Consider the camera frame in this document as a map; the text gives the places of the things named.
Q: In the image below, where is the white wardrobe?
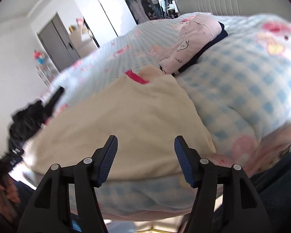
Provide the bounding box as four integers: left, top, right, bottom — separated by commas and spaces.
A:
74, 0, 137, 47

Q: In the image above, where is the grey door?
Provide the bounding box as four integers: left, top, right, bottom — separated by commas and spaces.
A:
37, 13, 80, 72

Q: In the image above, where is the white shelf rack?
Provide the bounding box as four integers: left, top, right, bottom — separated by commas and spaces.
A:
36, 63, 59, 87

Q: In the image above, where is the black clothes pile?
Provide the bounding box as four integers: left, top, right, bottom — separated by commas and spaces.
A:
8, 87, 65, 155

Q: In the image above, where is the pink folded garment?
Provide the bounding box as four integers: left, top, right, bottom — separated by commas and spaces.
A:
159, 14, 228, 76

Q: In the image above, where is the blue checkered bed quilt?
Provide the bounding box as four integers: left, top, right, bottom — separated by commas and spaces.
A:
44, 13, 291, 221

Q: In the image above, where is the red t-shirt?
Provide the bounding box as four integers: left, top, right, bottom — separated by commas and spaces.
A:
125, 70, 149, 85

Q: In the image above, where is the operator left hand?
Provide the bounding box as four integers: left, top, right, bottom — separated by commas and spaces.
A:
0, 177, 20, 222

